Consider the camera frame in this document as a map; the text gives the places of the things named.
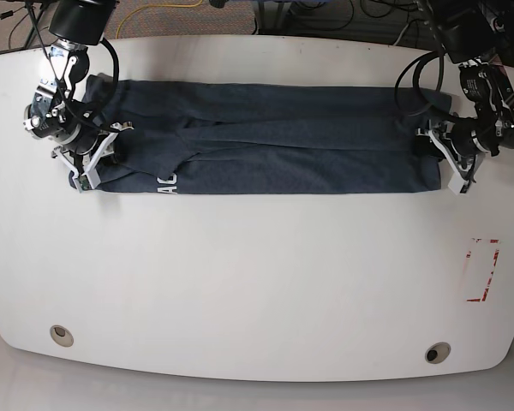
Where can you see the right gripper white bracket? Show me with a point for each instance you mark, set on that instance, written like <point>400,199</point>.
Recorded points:
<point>86,164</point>

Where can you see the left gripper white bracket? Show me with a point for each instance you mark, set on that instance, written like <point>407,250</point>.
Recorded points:
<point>464,157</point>

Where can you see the dark blue t-shirt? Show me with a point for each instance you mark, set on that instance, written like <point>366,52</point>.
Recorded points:
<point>197,138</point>

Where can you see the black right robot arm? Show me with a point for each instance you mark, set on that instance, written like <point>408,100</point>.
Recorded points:
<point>54,113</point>

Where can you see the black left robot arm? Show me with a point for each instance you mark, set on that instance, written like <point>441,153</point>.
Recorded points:
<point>472,35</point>

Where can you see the red tape marking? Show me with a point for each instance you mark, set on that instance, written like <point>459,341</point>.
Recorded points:
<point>479,267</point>

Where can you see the black tripod stand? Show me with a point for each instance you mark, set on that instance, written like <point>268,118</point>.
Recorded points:
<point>35,12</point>

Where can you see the left table grommet hole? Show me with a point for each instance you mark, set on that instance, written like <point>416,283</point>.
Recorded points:
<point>61,336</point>

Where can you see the table grommet hole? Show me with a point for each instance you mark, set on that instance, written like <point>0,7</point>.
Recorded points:
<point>438,353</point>
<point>61,336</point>

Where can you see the right table grommet hole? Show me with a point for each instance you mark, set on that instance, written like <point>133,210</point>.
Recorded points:
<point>438,353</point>

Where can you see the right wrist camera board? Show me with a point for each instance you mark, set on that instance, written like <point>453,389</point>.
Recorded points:
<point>82,184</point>

